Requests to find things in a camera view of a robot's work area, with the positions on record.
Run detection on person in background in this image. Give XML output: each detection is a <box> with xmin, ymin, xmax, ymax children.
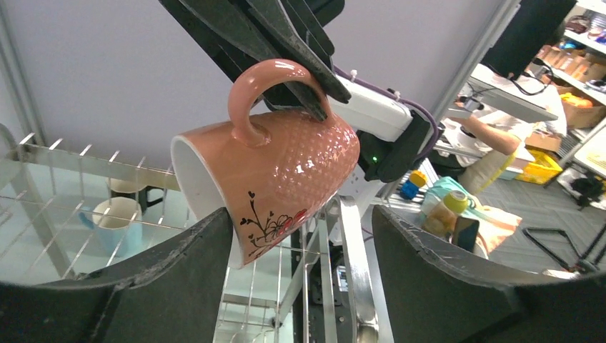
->
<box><xmin>431</xmin><ymin>85</ymin><xmax>567</xmax><ymax>195</ymax></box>

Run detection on aluminium frame post left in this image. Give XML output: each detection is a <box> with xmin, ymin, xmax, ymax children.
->
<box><xmin>1</xmin><ymin>1</ymin><xmax>47</xmax><ymax>146</ymax></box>

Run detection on black mug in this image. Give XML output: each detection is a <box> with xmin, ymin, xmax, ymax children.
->
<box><xmin>106</xmin><ymin>178</ymin><xmax>164</xmax><ymax>214</ymax></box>

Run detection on black monitor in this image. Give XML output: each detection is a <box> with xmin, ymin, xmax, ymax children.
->
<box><xmin>480</xmin><ymin>0</ymin><xmax>576</xmax><ymax>80</ymax></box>

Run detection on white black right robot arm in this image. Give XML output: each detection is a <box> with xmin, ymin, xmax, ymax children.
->
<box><xmin>162</xmin><ymin>0</ymin><xmax>439</xmax><ymax>184</ymax></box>

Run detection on storage shelf with boxes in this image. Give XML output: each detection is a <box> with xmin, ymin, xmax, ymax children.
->
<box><xmin>538</xmin><ymin>1</ymin><xmax>605</xmax><ymax>129</ymax></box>

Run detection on salmon dotted mug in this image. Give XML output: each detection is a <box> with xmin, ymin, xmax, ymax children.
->
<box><xmin>170</xmin><ymin>59</ymin><xmax>360</xmax><ymax>269</ymax></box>

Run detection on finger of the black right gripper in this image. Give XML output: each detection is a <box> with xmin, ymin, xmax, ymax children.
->
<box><xmin>158</xmin><ymin>0</ymin><xmax>330</xmax><ymax>123</ymax></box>
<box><xmin>246</xmin><ymin>1</ymin><xmax>352</xmax><ymax>104</ymax></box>

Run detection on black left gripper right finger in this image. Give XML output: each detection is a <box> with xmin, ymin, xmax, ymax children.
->
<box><xmin>372</xmin><ymin>206</ymin><xmax>605</xmax><ymax>342</ymax></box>

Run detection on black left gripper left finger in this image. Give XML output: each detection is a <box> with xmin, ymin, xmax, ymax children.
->
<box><xmin>1</xmin><ymin>208</ymin><xmax>233</xmax><ymax>342</ymax></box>

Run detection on yellow lid plastic bottle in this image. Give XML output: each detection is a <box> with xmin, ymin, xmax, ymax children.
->
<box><xmin>422</xmin><ymin>190</ymin><xmax>468</xmax><ymax>239</ymax></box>

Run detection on aluminium frame post right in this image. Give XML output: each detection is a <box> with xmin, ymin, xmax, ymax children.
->
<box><xmin>433</xmin><ymin>1</ymin><xmax>519</xmax><ymax>121</ymax></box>

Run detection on light blue faceted mug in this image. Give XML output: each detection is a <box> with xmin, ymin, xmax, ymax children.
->
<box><xmin>79</xmin><ymin>197</ymin><xmax>143</xmax><ymax>258</ymax></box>

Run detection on metal wire dish rack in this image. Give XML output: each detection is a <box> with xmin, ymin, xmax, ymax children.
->
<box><xmin>0</xmin><ymin>123</ymin><xmax>394</xmax><ymax>343</ymax></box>

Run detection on aluminium frame post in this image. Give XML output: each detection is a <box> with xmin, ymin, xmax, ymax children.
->
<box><xmin>1</xmin><ymin>1</ymin><xmax>47</xmax><ymax>146</ymax></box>
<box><xmin>433</xmin><ymin>1</ymin><xmax>519</xmax><ymax>121</ymax></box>

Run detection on yellow crate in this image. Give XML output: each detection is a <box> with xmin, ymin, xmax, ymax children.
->
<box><xmin>515</xmin><ymin>149</ymin><xmax>562</xmax><ymax>185</ymax></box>

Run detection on blue yellow toy block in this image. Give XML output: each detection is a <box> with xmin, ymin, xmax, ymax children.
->
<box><xmin>399</xmin><ymin>170</ymin><xmax>427</xmax><ymax>200</ymax></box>

